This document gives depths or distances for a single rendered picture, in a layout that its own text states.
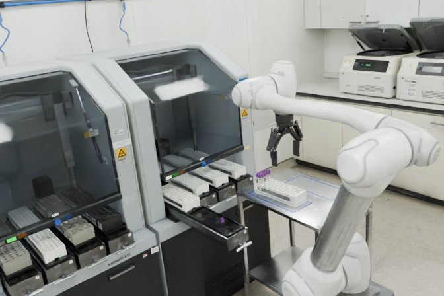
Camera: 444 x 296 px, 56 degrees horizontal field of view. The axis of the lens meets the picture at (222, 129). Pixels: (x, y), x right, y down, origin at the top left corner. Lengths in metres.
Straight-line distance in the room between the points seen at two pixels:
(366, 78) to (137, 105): 2.47
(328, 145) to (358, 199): 3.23
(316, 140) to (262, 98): 3.09
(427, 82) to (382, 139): 2.65
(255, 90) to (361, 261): 0.75
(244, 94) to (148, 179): 0.95
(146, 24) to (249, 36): 1.14
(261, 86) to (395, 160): 0.56
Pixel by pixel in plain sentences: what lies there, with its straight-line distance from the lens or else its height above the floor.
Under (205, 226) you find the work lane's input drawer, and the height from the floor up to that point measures 0.80.
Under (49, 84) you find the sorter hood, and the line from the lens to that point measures 2.28.
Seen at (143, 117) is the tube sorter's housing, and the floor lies 1.34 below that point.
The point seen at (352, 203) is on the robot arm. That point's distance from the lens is 1.31.
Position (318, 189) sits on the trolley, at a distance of 2.42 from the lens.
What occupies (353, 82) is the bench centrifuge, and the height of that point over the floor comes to 1.03.
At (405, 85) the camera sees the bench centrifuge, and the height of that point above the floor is 1.04.
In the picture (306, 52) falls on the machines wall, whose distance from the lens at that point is 4.83.
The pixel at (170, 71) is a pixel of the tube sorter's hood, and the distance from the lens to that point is 2.49.
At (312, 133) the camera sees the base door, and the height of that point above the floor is 0.44.
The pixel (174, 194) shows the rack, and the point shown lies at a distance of 2.41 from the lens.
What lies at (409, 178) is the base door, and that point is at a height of 0.20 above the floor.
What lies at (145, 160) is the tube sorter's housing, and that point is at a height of 1.11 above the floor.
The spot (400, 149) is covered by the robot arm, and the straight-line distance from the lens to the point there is 1.24.
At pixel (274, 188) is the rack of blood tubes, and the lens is 2.32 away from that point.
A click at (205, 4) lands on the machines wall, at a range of 3.82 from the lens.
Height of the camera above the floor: 1.88
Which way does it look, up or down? 17 degrees down
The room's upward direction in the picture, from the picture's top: 6 degrees counter-clockwise
